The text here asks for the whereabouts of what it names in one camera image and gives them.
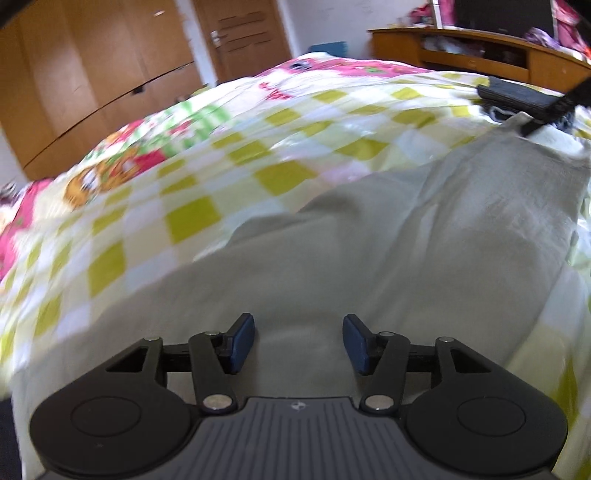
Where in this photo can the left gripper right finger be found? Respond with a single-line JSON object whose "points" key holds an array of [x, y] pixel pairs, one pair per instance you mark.
{"points": [[381, 357]]}

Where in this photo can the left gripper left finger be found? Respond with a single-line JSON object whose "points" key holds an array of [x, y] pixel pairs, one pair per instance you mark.
{"points": [[214, 356]]}

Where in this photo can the light grey pants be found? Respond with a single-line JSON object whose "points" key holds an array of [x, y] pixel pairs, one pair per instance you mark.
{"points": [[469, 246]]}

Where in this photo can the wooden side desk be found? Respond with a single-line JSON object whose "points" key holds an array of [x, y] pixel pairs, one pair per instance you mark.
{"points": [[480, 52]]}

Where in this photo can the dark plaid folded pants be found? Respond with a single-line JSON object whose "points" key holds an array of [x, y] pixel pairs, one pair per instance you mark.
{"points": [[506, 97]]}

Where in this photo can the cartoon print pink quilt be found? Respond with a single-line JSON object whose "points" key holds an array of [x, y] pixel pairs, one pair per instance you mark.
{"points": [[142, 144]]}

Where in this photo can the yellow checkered bed sheet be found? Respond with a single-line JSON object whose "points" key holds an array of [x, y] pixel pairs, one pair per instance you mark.
{"points": [[70, 269]]}

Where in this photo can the blue foam mat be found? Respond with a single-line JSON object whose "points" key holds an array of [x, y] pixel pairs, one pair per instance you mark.
{"points": [[337, 49]]}

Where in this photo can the wooden wardrobe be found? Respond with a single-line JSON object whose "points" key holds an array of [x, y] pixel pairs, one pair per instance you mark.
{"points": [[73, 72]]}

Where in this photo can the wooden door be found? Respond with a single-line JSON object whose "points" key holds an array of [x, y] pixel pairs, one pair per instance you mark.
{"points": [[243, 37]]}

